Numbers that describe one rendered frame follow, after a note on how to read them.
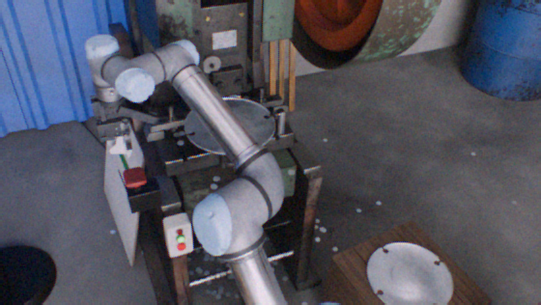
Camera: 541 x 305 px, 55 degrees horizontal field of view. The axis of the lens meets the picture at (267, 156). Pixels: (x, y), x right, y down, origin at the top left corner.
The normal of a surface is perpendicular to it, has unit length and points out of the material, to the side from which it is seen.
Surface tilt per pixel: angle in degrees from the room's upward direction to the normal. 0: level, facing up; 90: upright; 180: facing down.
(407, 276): 0
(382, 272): 0
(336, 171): 0
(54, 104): 90
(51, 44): 90
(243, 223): 57
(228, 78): 90
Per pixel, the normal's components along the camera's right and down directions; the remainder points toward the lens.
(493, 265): 0.04, -0.75
